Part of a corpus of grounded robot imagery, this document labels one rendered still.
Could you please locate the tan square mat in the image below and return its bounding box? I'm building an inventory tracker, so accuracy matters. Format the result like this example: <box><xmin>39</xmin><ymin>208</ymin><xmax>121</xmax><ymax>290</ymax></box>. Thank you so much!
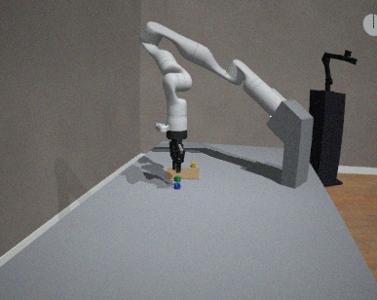
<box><xmin>165</xmin><ymin>168</ymin><xmax>199</xmax><ymax>179</ymax></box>

